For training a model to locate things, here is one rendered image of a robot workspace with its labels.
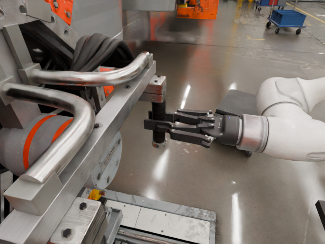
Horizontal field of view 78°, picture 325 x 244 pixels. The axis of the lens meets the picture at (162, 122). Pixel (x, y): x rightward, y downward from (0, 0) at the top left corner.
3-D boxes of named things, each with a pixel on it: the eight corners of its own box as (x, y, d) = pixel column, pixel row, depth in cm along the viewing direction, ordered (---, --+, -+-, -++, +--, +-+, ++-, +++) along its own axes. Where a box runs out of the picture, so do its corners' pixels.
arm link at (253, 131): (254, 136, 56) (231, 133, 57) (263, 109, 50) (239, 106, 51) (258, 160, 48) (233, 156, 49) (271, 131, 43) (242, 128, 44)
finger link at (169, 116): (173, 114, 54) (173, 113, 54) (148, 111, 55) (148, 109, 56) (172, 123, 55) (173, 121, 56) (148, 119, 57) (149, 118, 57)
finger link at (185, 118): (214, 121, 50) (215, 117, 51) (172, 111, 54) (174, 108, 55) (212, 132, 53) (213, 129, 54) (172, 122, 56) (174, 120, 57)
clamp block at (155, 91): (133, 90, 53) (131, 71, 50) (166, 94, 51) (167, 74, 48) (125, 99, 49) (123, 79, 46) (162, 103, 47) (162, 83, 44)
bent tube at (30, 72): (78, 58, 50) (66, 9, 44) (153, 64, 47) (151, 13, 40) (25, 90, 36) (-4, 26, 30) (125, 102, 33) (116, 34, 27)
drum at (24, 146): (52, 144, 54) (32, 98, 45) (127, 157, 50) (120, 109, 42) (9, 188, 43) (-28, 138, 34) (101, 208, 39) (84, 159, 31)
